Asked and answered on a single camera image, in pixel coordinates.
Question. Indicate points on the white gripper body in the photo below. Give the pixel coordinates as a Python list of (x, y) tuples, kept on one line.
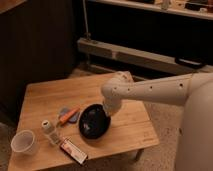
[(111, 107)]

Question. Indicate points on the black ceramic bowl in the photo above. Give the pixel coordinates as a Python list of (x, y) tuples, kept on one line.
[(94, 122)]

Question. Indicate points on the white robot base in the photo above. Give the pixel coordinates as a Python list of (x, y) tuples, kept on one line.
[(195, 142)]

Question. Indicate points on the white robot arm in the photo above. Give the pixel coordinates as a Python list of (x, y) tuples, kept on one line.
[(173, 90)]

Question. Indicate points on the orange carrot toy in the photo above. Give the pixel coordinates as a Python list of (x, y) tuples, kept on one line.
[(68, 115)]

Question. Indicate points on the blue sponge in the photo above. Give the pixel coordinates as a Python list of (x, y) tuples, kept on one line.
[(74, 118)]

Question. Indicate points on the grey metal shelf beam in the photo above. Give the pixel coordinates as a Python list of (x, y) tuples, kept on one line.
[(137, 57)]

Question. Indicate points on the red and black box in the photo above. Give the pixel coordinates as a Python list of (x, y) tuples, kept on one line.
[(73, 151)]

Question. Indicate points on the wooden table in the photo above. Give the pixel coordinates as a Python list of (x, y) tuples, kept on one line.
[(131, 128)]

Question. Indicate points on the clear spice shaker bottle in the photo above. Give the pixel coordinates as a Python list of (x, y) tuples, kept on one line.
[(51, 132)]

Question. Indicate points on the metal pole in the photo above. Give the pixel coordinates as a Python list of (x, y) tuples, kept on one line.
[(87, 33)]

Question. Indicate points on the translucent plastic cup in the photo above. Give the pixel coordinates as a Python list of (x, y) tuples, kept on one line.
[(24, 142)]

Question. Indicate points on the black handle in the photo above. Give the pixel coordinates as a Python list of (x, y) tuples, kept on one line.
[(190, 64)]

